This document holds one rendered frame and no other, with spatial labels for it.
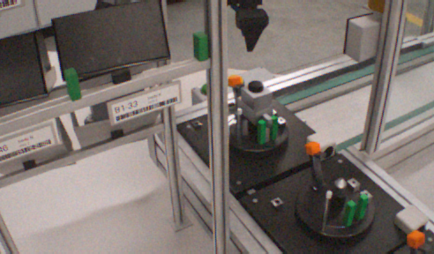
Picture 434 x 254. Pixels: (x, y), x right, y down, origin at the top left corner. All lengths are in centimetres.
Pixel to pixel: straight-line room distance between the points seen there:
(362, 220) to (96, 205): 55
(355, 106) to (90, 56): 80
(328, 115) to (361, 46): 35
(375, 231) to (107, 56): 52
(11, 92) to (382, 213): 63
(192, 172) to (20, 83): 48
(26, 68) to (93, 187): 58
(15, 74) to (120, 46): 13
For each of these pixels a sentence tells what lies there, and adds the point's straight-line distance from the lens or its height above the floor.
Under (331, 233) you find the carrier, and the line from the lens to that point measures 78.
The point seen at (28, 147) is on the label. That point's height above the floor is 128.
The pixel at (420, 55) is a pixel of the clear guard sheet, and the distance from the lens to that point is 97.
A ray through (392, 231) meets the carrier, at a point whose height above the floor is 97.
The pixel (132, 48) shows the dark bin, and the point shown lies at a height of 132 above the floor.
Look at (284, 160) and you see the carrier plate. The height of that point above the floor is 97.
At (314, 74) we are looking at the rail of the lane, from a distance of 123.
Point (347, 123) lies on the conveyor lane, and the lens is 114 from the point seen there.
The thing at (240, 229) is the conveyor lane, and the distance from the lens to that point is 81.
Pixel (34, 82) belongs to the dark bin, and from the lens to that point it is 53.
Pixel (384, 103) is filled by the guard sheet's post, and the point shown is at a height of 108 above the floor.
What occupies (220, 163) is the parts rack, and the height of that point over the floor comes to 115.
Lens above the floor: 157
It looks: 37 degrees down
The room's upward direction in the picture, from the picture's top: 2 degrees counter-clockwise
